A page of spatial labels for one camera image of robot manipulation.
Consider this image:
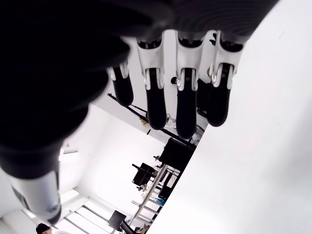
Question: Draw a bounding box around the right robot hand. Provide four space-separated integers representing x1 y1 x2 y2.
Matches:
0 0 281 225

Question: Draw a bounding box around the black office chair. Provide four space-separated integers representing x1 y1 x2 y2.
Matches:
106 211 138 234

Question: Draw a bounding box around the ceiling light panel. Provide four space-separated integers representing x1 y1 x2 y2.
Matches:
60 146 79 162

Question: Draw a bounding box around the desk with white legs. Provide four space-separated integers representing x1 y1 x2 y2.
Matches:
126 164 182 227

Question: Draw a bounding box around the black computer tower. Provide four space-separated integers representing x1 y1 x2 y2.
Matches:
159 170 176 198

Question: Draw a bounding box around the seated person white shirt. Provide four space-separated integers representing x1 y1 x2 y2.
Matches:
36 223 64 234

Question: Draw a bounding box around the black overhead rod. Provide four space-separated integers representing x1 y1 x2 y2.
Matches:
107 92 171 137

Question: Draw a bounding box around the black monitor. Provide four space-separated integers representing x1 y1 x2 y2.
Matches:
131 162 159 186

